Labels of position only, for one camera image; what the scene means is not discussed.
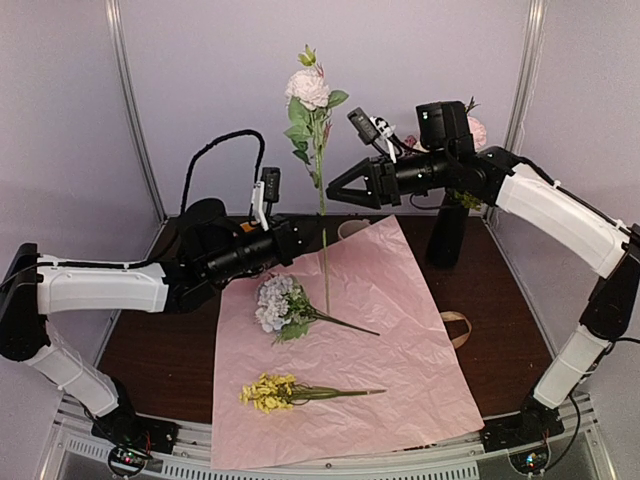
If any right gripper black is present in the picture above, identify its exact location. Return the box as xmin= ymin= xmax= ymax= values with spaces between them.
xmin=325 ymin=147 xmax=453 ymax=210

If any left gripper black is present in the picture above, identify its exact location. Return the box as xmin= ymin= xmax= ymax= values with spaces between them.
xmin=205 ymin=212 xmax=328 ymax=283

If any black cylindrical vase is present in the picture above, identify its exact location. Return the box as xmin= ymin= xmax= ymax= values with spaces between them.
xmin=426 ymin=192 xmax=469 ymax=269

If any pink wrapping paper sheet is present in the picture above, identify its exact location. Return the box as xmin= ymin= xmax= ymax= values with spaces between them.
xmin=211 ymin=216 xmax=484 ymax=470

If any green fern white flower bunch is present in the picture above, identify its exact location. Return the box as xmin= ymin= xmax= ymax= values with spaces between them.
xmin=448 ymin=190 xmax=484 ymax=211

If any pink peony flower stem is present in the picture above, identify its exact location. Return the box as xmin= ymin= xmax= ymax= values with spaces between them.
xmin=465 ymin=96 xmax=487 ymax=152

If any yellow small flower bunch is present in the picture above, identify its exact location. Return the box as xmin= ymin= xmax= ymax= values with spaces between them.
xmin=238 ymin=373 xmax=386 ymax=414

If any tan satin ribbon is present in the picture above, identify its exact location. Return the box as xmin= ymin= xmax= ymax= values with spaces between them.
xmin=440 ymin=311 xmax=473 ymax=350

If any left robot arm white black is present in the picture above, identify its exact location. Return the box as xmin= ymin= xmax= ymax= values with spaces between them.
xmin=1 ymin=198 xmax=303 ymax=444

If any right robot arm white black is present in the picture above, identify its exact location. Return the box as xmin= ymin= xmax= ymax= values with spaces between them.
xmin=326 ymin=101 xmax=639 ymax=442

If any beige floral mug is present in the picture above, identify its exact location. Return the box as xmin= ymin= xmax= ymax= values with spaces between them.
xmin=337 ymin=219 xmax=371 ymax=240

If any blue hydrangea flower bunch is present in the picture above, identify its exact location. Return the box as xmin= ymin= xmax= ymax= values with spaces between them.
xmin=255 ymin=274 xmax=379 ymax=344

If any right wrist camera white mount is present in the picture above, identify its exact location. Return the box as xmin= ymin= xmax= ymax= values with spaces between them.
xmin=347 ymin=107 xmax=401 ymax=163

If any right aluminium frame post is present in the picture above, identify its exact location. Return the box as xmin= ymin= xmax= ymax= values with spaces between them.
xmin=482 ymin=0 xmax=546 ymax=224

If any aluminium frame post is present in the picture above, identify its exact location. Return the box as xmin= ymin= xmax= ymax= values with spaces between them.
xmin=105 ymin=0 xmax=167 ymax=223
xmin=482 ymin=0 xmax=546 ymax=224

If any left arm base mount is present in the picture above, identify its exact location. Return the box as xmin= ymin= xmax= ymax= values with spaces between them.
xmin=84 ymin=404 xmax=179 ymax=479

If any left aluminium frame post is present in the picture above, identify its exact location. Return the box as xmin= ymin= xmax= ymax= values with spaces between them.
xmin=105 ymin=0 xmax=167 ymax=223

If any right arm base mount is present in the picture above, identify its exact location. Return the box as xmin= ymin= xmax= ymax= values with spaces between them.
xmin=480 ymin=414 xmax=565 ymax=477

